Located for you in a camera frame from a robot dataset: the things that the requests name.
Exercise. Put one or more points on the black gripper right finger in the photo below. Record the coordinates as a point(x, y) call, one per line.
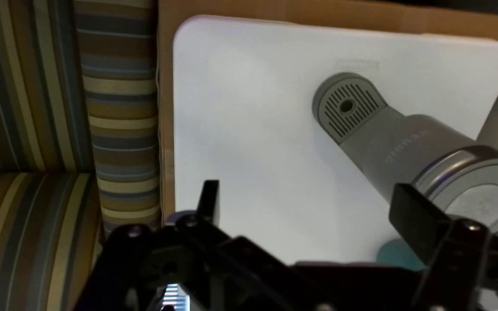
point(419, 221)

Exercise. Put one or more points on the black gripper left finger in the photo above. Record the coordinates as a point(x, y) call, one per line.
point(208, 200)

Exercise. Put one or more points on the grey coffee maker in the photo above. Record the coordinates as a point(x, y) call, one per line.
point(399, 143)

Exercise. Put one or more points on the teal plant pot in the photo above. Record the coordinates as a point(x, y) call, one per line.
point(399, 252)

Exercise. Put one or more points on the white plastic board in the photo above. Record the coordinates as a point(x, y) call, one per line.
point(260, 143)

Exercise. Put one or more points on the striped sofa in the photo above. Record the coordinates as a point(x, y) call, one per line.
point(117, 114)

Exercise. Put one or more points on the striped sofa back cushion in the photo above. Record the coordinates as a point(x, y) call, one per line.
point(25, 241)

